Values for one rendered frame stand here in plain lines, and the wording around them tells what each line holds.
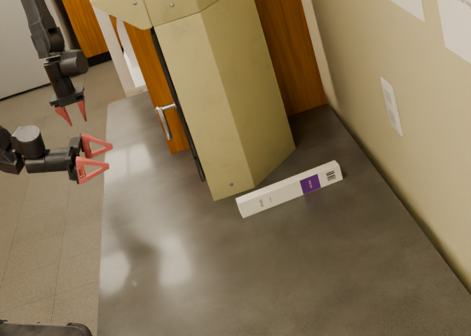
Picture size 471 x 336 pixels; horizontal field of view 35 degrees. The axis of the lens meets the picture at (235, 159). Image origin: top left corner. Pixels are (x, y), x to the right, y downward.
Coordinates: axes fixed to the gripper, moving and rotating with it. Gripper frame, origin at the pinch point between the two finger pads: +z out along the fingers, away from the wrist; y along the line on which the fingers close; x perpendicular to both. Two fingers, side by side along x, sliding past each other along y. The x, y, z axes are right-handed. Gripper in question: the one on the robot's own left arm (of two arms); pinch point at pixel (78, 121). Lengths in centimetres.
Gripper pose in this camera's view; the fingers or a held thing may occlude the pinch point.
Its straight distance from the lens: 227.5
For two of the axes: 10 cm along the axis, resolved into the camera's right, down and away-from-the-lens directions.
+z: 2.9, 8.6, 4.2
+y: 9.5, -3.2, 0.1
